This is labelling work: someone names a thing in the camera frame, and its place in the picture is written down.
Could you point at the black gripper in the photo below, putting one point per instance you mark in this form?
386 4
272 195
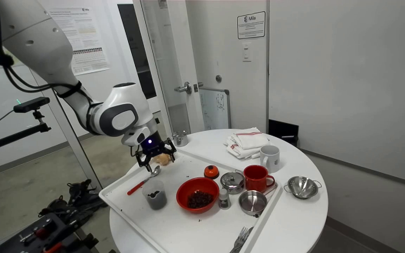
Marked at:
154 145

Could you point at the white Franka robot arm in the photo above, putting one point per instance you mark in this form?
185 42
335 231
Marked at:
29 37

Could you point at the red bowl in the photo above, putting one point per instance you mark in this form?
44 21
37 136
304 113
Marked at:
197 184

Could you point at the plain steel bowl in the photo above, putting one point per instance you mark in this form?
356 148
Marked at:
252 203

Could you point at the tan egg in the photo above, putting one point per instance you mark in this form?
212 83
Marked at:
169 158
161 162

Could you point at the dark beans pile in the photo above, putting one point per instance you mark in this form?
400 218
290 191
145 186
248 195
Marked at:
200 200

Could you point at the white plastic tray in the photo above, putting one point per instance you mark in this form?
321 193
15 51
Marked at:
165 225

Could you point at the small whiteboard with drawings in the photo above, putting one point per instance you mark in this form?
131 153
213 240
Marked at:
214 107

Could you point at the small metal cup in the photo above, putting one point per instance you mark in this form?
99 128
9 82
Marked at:
233 181

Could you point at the small glass shaker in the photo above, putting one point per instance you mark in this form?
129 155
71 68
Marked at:
224 198

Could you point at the glass panel door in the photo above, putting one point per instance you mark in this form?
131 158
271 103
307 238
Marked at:
165 70

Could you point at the white cloth with red stripes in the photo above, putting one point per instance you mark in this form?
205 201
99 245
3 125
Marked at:
247 141

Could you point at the red mug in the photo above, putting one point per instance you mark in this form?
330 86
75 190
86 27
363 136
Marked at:
257 177

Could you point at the white mug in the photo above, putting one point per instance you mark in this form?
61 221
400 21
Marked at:
269 156

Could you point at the black box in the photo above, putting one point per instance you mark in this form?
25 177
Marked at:
283 131

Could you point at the black tool cart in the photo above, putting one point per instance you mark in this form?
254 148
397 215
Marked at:
39 233

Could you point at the white text wall poster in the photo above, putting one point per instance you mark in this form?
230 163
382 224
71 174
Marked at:
88 42

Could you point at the black camera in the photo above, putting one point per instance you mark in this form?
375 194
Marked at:
32 104

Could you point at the white light switch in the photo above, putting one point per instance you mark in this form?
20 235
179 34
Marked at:
247 52

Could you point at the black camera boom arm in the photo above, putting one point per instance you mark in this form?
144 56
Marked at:
15 135

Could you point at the white printed wall sign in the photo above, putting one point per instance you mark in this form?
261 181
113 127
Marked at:
252 24

